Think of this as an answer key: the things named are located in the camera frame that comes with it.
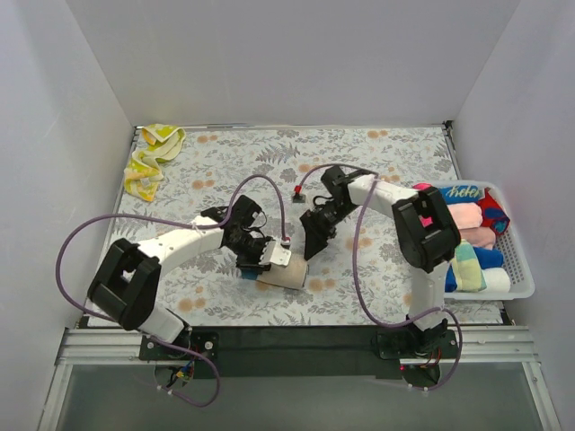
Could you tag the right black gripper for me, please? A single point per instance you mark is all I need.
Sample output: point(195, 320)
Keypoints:
point(317, 223)

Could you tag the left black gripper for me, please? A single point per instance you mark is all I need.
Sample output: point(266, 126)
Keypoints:
point(251, 261)

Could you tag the blue beige Doraemon towel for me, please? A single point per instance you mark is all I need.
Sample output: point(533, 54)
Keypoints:
point(292, 276)

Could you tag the yellow lemon print towel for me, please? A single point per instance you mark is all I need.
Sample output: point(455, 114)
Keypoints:
point(144, 170)

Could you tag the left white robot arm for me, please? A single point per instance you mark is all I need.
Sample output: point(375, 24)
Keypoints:
point(126, 283)

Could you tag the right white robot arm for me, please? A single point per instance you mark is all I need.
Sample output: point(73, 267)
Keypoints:
point(427, 235)

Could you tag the pink rolled towel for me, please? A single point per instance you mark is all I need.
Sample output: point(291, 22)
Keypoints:
point(463, 203)

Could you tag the pastel checkered rolled towel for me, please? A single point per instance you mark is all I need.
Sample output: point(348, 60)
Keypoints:
point(465, 273)

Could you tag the blue rolled towel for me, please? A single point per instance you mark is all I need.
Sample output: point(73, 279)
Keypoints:
point(489, 258)

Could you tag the red blue printed towel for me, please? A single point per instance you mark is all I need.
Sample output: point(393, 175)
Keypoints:
point(494, 216)

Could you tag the white rolled towel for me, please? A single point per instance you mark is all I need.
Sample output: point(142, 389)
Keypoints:
point(496, 281)

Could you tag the white plastic basket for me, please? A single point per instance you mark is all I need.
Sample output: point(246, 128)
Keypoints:
point(522, 283)

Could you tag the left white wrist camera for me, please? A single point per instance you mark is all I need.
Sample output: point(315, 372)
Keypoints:
point(275, 254)

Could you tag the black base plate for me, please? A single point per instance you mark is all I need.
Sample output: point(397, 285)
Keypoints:
point(302, 351)

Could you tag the aluminium frame rail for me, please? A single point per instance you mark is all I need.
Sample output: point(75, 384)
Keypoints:
point(474, 344)

